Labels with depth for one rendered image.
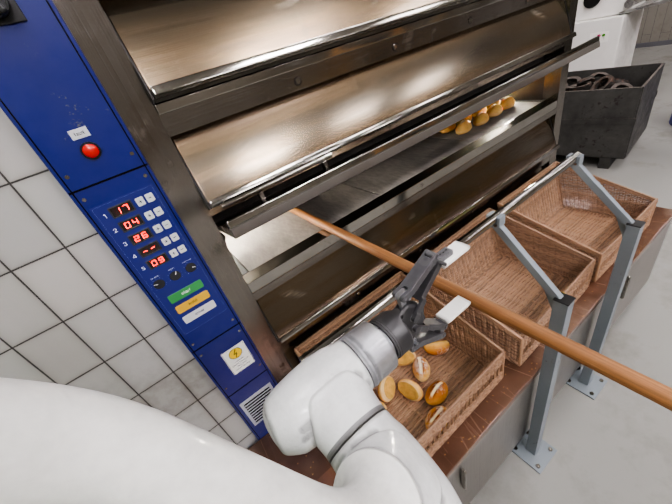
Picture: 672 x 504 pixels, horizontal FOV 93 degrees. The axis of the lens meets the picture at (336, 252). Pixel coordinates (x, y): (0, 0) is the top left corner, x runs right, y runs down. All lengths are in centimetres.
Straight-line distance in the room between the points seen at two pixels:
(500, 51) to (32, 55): 144
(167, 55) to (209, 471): 77
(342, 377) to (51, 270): 68
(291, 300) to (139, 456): 91
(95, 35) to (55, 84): 12
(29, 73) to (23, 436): 67
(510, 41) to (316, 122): 96
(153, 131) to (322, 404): 67
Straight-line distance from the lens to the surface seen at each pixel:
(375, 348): 50
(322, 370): 48
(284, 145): 95
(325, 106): 103
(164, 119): 86
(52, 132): 83
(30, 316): 97
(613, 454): 201
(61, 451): 25
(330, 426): 46
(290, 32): 96
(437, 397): 127
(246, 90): 91
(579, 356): 70
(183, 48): 88
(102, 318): 98
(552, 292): 114
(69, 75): 82
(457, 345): 143
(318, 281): 116
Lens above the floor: 173
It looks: 33 degrees down
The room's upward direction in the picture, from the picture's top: 17 degrees counter-clockwise
